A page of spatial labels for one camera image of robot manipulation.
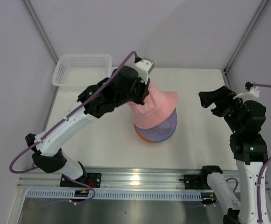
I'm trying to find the orange bucket hat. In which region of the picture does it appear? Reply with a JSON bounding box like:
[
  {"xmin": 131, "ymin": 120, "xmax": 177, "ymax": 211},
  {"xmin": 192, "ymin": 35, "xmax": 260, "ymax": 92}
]
[{"xmin": 137, "ymin": 133, "xmax": 152, "ymax": 143}]

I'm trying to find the white perforated plastic basket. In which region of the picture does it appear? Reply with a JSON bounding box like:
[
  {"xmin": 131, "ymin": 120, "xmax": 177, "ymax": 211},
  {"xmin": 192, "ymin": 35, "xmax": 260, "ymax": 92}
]
[{"xmin": 52, "ymin": 54, "xmax": 112, "ymax": 91}]

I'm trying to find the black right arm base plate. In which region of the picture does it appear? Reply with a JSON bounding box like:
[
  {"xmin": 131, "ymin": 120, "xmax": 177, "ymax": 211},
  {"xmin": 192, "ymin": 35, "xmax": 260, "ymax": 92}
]
[{"xmin": 179, "ymin": 175, "xmax": 211, "ymax": 190}]

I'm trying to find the aluminium front rail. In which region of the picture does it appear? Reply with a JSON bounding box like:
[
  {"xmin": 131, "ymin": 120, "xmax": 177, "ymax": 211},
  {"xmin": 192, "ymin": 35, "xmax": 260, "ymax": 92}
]
[{"xmin": 17, "ymin": 167, "xmax": 271, "ymax": 193}]

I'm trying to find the pink bucket hat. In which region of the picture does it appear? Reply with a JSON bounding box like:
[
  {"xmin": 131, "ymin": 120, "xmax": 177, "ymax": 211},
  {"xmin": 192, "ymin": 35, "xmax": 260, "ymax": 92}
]
[{"xmin": 127, "ymin": 83, "xmax": 178, "ymax": 129}]

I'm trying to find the aluminium frame post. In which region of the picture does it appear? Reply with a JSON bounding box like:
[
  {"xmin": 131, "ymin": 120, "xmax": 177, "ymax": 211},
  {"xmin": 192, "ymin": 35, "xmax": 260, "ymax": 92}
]
[
  {"xmin": 21, "ymin": 0, "xmax": 59, "ymax": 64},
  {"xmin": 224, "ymin": 0, "xmax": 270, "ymax": 75}
]

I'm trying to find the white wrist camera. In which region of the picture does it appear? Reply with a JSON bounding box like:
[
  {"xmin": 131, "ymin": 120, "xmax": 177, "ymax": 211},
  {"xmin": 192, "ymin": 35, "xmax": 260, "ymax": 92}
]
[
  {"xmin": 133, "ymin": 57, "xmax": 155, "ymax": 83},
  {"xmin": 233, "ymin": 81, "xmax": 260, "ymax": 102}
]

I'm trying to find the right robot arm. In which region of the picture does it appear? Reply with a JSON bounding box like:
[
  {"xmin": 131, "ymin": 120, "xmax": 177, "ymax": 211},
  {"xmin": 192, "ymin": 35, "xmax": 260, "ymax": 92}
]
[{"xmin": 198, "ymin": 86, "xmax": 270, "ymax": 224}]

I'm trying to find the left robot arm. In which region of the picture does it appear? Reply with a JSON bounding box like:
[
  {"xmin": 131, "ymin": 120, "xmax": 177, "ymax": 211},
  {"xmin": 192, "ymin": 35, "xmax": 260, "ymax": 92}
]
[{"xmin": 26, "ymin": 65, "xmax": 151, "ymax": 187}]

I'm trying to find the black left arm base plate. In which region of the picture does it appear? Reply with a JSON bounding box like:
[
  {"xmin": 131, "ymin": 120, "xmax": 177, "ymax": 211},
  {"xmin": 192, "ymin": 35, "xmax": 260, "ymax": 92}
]
[{"xmin": 60, "ymin": 173, "xmax": 102, "ymax": 188}]

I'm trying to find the aluminium frame post left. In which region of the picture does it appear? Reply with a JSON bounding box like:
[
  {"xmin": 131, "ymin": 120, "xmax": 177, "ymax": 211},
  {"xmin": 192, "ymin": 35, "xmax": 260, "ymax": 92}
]
[{"xmin": 21, "ymin": 0, "xmax": 59, "ymax": 64}]

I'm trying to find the white slotted cable duct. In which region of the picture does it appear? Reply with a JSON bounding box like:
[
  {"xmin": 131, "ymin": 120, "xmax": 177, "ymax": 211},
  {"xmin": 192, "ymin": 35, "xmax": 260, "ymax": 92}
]
[{"xmin": 26, "ymin": 189, "xmax": 202, "ymax": 202}]

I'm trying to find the aluminium frame post right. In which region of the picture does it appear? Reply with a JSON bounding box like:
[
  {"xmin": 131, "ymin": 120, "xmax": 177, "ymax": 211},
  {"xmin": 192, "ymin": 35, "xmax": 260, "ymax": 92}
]
[{"xmin": 224, "ymin": 0, "xmax": 270, "ymax": 75}]

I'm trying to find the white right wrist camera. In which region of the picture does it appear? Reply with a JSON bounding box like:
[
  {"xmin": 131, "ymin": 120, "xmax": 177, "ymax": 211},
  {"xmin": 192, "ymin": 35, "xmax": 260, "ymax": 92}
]
[{"xmin": 233, "ymin": 81, "xmax": 260, "ymax": 102}]

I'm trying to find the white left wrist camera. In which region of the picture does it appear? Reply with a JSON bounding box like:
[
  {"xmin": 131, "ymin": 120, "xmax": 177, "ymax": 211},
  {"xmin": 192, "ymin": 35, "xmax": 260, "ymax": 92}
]
[{"xmin": 133, "ymin": 57, "xmax": 155, "ymax": 83}]

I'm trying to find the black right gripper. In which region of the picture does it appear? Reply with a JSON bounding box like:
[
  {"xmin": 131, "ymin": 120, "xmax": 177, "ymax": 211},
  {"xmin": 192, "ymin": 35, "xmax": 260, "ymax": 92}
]
[{"xmin": 199, "ymin": 86, "xmax": 247, "ymax": 134}]

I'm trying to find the lilac bucket hat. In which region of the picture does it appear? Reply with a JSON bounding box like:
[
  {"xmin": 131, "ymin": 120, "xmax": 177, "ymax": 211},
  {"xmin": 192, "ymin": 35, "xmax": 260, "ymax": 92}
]
[{"xmin": 133, "ymin": 108, "xmax": 178, "ymax": 140}]

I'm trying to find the blue bucket hat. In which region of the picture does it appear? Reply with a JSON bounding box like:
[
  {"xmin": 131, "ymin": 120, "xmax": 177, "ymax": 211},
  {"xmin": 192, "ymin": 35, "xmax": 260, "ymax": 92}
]
[{"xmin": 150, "ymin": 132, "xmax": 174, "ymax": 143}]

